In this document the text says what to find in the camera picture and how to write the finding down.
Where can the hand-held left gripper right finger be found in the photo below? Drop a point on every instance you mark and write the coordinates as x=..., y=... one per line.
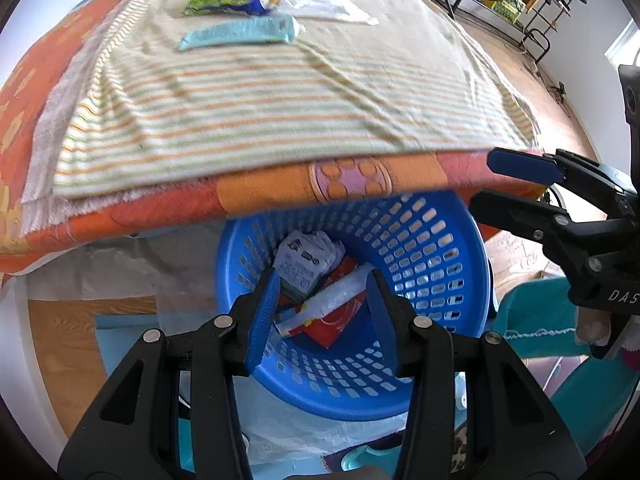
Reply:
x=382, y=320

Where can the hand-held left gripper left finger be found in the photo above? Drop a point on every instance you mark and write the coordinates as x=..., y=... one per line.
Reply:
x=262, y=320

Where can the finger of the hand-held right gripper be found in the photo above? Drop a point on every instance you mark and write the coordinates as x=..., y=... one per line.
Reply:
x=520, y=166
x=515, y=215

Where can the white ribbed plastic package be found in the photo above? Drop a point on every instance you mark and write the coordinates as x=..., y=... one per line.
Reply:
x=330, y=300

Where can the green white milk carton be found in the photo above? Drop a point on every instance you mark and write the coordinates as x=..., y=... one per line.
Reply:
x=302, y=260

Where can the blue plastic basket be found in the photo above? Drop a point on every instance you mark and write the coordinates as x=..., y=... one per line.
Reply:
x=440, y=270

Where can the person's right hand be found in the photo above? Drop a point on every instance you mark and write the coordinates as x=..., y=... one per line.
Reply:
x=592, y=327

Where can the person's teal pants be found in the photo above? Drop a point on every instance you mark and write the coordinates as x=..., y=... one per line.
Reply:
x=540, y=310

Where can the black clothes rack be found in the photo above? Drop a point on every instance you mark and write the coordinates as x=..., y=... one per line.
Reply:
x=537, y=42

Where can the orange floral blanket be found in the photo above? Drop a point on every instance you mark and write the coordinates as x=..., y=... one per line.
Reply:
x=265, y=195

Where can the teal slipper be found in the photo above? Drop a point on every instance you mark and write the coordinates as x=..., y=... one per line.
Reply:
x=370, y=456

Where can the light blue mat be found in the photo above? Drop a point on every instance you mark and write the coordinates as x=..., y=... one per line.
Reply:
x=125, y=325

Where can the translucent plastic sheet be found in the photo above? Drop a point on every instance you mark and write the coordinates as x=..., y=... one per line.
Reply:
x=125, y=280

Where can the yellow crate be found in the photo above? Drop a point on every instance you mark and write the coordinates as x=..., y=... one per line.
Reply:
x=505, y=0

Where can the striped yellow cloth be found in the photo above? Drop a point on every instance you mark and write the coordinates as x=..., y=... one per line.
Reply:
x=275, y=100

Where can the teal tube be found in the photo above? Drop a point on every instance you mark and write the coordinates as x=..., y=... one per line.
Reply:
x=240, y=30

